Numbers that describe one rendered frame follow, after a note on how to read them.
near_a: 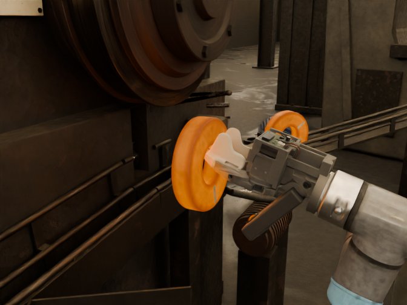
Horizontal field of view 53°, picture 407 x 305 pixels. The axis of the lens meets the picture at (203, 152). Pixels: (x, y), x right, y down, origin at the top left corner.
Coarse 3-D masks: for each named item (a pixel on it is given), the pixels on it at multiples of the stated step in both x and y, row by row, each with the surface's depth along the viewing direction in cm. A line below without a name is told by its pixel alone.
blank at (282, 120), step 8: (280, 112) 127; (288, 112) 126; (272, 120) 126; (280, 120) 125; (288, 120) 126; (296, 120) 128; (304, 120) 129; (280, 128) 126; (296, 128) 129; (304, 128) 130; (296, 136) 130; (304, 136) 131
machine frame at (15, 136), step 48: (0, 48) 67; (48, 48) 75; (0, 96) 68; (48, 96) 77; (96, 96) 88; (0, 144) 63; (48, 144) 71; (96, 144) 82; (144, 144) 99; (0, 192) 64; (48, 192) 73; (96, 192) 84; (144, 192) 100; (48, 240) 74; (144, 288) 107
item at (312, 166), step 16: (272, 128) 65; (256, 144) 59; (272, 144) 59; (288, 144) 60; (256, 160) 61; (272, 160) 59; (288, 160) 60; (304, 160) 60; (320, 160) 59; (256, 176) 61; (272, 176) 60; (288, 176) 61; (304, 176) 60; (320, 176) 58; (256, 192) 62; (272, 192) 61; (304, 192) 60; (320, 192) 57
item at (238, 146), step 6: (228, 132) 67; (234, 132) 66; (234, 138) 66; (240, 138) 66; (234, 144) 67; (240, 144) 66; (234, 150) 67; (240, 150) 67; (246, 150) 66; (246, 156) 66; (246, 162) 66; (246, 168) 67
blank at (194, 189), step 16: (192, 128) 63; (208, 128) 65; (224, 128) 70; (176, 144) 63; (192, 144) 62; (208, 144) 66; (176, 160) 62; (192, 160) 61; (176, 176) 62; (192, 176) 62; (208, 176) 71; (176, 192) 64; (192, 192) 63; (208, 192) 68; (192, 208) 66; (208, 208) 68
